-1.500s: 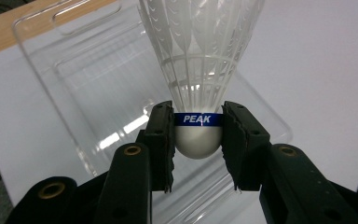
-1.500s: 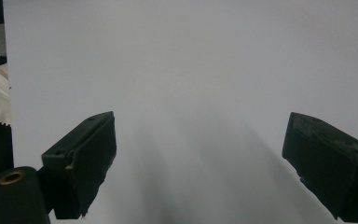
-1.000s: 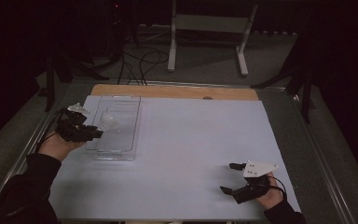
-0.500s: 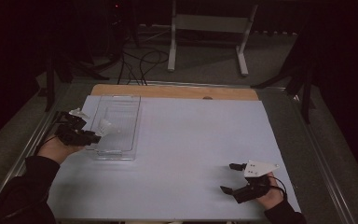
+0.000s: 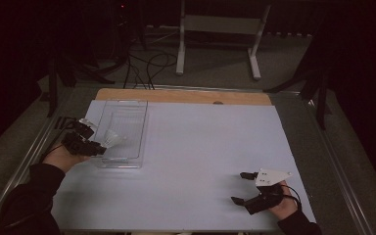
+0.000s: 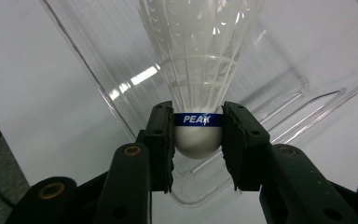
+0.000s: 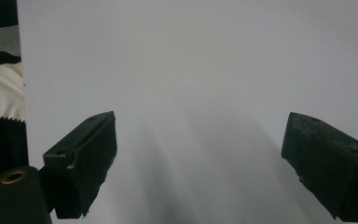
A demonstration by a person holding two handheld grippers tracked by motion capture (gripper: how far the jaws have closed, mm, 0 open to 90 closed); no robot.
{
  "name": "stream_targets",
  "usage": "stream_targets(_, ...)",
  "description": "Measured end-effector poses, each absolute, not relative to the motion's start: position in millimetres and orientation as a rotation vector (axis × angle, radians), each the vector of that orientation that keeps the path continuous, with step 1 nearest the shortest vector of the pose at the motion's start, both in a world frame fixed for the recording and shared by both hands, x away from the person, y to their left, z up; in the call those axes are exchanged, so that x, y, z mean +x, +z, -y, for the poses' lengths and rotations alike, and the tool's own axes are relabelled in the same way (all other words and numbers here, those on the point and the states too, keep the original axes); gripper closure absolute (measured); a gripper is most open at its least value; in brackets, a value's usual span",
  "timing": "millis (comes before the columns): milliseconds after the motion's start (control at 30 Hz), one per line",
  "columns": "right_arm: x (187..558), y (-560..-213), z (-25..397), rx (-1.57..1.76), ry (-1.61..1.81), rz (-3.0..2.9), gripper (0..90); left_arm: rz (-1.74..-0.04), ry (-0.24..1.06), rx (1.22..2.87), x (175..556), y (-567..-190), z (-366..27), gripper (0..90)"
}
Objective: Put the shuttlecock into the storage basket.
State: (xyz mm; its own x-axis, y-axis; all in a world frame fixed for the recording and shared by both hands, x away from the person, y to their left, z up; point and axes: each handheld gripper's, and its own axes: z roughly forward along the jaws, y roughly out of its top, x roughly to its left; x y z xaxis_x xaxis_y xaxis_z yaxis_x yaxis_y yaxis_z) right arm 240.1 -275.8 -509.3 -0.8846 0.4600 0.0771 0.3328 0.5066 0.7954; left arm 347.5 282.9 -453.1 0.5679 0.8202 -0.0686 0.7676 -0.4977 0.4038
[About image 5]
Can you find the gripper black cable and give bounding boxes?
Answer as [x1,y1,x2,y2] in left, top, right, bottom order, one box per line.
[39,143,67,162]
[281,184,304,211]

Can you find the black tripod stand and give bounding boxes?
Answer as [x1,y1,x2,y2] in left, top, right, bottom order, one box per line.
[263,62,334,131]
[43,48,116,119]

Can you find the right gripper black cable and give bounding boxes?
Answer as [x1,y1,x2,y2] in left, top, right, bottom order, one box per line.
[281,184,304,211]

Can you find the white shuttlecock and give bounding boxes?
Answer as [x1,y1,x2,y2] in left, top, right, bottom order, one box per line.
[102,129,127,149]

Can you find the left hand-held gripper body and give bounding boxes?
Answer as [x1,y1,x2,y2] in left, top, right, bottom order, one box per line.
[61,117,98,157]

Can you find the clear plastic container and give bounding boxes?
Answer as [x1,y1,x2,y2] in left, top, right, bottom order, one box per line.
[92,99,149,170]

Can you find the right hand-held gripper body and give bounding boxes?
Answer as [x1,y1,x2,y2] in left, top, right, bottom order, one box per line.
[243,167,294,216]

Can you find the white table mat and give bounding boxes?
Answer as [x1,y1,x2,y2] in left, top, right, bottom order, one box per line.
[51,99,317,233]

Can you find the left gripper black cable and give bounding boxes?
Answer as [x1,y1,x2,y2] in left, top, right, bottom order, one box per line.
[39,143,67,162]

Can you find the person's right hand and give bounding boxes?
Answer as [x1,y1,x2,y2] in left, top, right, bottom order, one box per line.
[268,180,301,222]

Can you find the person's left hand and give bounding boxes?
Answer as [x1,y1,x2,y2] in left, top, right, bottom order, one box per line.
[42,144,91,174]

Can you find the black floor cables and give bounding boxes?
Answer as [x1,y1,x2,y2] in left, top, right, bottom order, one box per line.
[122,52,178,90]

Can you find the white metal stand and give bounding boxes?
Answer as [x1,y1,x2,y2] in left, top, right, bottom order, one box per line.
[175,0,272,81]

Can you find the metal table frame rail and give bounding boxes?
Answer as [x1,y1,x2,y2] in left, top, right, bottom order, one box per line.
[302,92,375,235]
[0,85,76,235]

